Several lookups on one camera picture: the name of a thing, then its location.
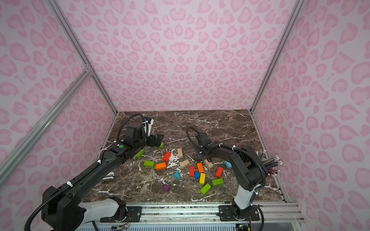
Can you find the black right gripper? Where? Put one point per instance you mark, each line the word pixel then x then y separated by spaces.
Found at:
pixel 201 151

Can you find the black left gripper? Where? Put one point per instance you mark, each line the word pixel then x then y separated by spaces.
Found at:
pixel 156 140

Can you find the red block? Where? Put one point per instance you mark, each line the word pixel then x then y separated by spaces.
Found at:
pixel 219 172
pixel 167 156
pixel 192 171

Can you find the natural wood block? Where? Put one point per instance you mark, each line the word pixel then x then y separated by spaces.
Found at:
pixel 208 164
pixel 184 163
pixel 180 153

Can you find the light blue block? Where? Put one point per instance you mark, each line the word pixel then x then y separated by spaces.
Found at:
pixel 228 164

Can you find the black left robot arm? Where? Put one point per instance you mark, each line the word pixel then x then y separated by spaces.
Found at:
pixel 62 208

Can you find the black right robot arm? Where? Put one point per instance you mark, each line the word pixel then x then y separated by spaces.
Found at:
pixel 248 169

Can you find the green block left tilted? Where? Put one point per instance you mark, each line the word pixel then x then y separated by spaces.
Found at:
pixel 140 154

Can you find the orange block centre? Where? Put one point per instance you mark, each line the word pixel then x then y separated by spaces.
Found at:
pixel 200 167

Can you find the orange block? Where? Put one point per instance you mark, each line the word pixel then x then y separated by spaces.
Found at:
pixel 161 166
pixel 200 167

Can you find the green block lower left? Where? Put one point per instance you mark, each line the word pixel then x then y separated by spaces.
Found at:
pixel 150 164

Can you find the orange block left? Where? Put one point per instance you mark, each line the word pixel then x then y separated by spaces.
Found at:
pixel 161 166

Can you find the blue cube block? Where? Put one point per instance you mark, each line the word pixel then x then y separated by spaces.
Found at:
pixel 197 175

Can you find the yellow block centre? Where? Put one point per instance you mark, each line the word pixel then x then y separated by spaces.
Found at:
pixel 202 178

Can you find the green block right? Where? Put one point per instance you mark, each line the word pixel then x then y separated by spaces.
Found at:
pixel 218 182

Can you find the teal triangle block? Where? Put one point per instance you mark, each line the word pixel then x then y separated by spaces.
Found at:
pixel 177 175

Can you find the green block bottom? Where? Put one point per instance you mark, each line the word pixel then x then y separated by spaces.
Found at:
pixel 205 188

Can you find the purple cube block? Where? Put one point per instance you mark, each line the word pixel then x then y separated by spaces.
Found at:
pixel 166 187

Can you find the pink pencil case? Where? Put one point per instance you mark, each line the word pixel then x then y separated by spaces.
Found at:
pixel 103 149

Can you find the bundle of pencils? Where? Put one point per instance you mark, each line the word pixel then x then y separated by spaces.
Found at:
pixel 271 163

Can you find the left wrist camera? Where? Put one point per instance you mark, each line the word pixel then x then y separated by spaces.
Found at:
pixel 148 122

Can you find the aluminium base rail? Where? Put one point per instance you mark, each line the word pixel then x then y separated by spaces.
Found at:
pixel 205 216

